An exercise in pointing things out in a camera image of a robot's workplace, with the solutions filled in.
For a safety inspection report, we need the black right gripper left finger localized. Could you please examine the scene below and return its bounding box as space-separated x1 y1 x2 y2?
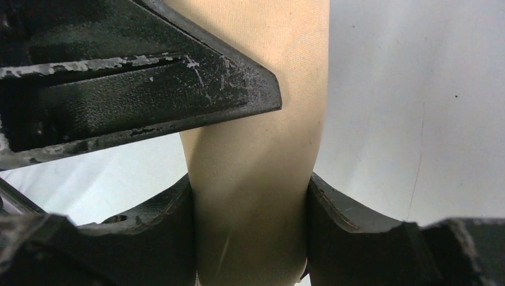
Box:
1 176 197 285

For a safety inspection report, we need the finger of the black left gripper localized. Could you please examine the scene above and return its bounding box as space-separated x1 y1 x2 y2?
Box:
1 1 282 170

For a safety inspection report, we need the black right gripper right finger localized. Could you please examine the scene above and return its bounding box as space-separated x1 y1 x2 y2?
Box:
307 175 504 285

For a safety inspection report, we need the beige umbrella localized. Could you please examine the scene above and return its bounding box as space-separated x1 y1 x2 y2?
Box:
169 1 330 285

